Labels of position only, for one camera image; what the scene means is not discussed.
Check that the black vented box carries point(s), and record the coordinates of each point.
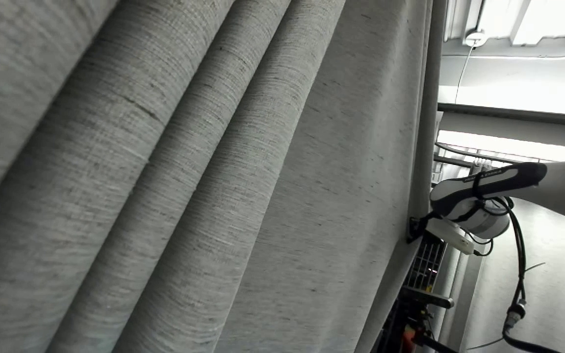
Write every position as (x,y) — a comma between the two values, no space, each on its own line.
(425,262)

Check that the white round wall device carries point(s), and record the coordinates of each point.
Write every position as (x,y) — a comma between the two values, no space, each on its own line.
(475,37)

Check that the black metal rack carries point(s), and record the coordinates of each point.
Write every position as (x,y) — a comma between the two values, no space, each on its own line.
(410,318)

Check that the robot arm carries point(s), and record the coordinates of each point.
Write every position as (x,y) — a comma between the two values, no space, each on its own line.
(557,184)

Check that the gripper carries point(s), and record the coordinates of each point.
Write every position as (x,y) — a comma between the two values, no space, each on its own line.
(416,227)

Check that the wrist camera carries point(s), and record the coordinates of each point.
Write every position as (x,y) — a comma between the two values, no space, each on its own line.
(451,237)

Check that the grey fabric curtain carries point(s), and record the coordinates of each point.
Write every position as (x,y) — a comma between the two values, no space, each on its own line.
(204,186)

